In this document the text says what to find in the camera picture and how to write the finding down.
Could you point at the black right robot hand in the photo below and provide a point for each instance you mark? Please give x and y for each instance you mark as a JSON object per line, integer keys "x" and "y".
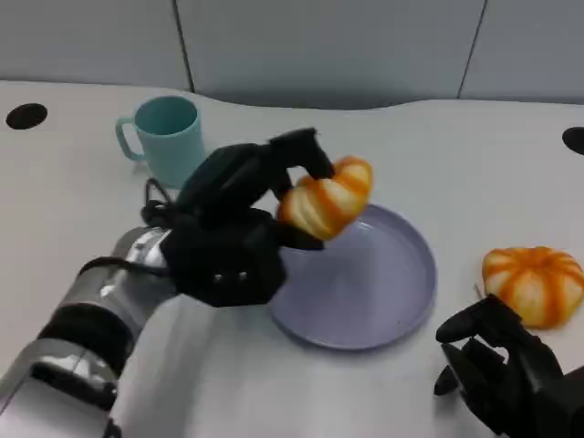
{"x": 520, "y": 378}

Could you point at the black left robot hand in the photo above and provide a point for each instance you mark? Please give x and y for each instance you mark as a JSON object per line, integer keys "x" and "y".
{"x": 223, "y": 182}

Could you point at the orange and white bread roll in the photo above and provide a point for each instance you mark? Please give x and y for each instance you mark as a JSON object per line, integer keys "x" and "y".
{"x": 326, "y": 201}
{"x": 534, "y": 285}

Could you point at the pale green mug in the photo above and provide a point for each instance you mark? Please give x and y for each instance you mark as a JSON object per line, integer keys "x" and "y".
{"x": 171, "y": 141}

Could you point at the lilac plate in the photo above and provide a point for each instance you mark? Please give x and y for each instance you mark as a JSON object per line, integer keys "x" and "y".
{"x": 360, "y": 292}

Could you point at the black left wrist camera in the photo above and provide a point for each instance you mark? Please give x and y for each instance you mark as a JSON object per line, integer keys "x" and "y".
{"x": 223, "y": 264}

